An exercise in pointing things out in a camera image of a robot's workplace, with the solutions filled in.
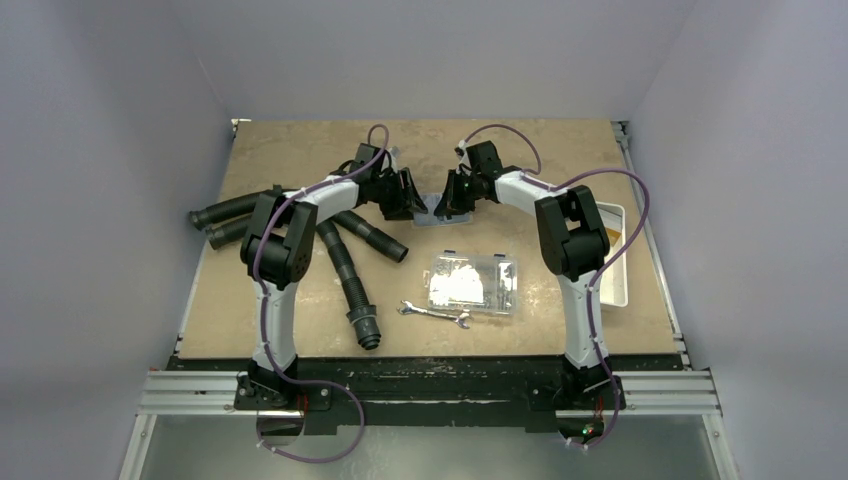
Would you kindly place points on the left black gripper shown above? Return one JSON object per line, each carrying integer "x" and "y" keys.
{"x": 406, "y": 199}

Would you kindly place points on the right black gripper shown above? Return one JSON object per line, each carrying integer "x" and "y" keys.
{"x": 460, "y": 188}

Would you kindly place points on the gold VIP card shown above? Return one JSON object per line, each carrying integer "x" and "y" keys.
{"x": 614, "y": 235}

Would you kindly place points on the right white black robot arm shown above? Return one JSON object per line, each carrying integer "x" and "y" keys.
{"x": 573, "y": 243}

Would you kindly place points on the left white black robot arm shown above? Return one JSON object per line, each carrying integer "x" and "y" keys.
{"x": 277, "y": 249}

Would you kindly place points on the clear plastic screw box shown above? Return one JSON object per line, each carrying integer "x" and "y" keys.
{"x": 479, "y": 283}

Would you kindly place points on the silver open-end wrench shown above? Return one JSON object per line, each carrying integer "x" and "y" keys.
{"x": 460, "y": 318}

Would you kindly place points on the white plastic tray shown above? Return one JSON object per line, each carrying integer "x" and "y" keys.
{"x": 613, "y": 284}

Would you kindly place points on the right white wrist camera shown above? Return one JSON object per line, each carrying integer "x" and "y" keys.
{"x": 461, "y": 148}

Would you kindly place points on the black corrugated hose short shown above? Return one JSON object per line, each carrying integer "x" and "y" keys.
{"x": 372, "y": 236}

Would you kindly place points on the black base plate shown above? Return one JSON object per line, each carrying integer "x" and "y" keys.
{"x": 423, "y": 392}

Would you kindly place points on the aluminium frame rail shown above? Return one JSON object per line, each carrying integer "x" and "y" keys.
{"x": 211, "y": 393}

